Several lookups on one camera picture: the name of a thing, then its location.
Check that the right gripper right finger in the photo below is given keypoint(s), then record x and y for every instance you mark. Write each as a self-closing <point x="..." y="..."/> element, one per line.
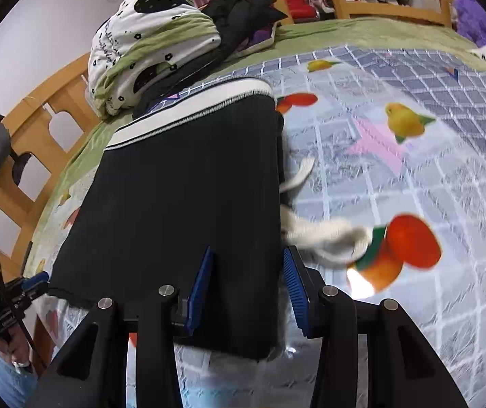
<point x="403" y="368"/>

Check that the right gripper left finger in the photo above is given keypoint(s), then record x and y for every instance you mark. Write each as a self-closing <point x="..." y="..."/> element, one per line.
<point x="90" y="369"/>

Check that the black pants white waistband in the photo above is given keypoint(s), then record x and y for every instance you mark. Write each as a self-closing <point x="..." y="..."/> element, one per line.
<point x="188" y="196"/>

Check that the person left hand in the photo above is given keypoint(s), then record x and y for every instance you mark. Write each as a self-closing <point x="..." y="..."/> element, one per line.
<point x="15" y="352"/>

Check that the blue jeans leg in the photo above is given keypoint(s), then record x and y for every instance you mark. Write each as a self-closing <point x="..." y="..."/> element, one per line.
<point x="16" y="386"/>

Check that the fruit print plastic tablecloth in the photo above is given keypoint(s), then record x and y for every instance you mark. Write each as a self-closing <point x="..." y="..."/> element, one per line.
<point x="392" y="132"/>

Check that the folded green white quilt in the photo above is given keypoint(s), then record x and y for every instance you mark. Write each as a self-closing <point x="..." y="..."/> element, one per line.
<point x="142" y="43"/>

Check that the green bed sheet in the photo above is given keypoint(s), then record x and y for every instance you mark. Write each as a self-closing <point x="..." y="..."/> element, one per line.
<point x="365" y="33"/>

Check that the purple plush toy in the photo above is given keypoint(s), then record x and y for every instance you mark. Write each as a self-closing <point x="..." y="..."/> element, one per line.
<point x="471" y="21"/>

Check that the black clothes pile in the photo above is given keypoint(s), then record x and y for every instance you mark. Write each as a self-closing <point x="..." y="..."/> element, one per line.
<point x="236" y="21"/>

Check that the wooden bed frame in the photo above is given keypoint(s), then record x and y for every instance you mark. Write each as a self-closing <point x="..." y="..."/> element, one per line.
<point x="29" y="127"/>

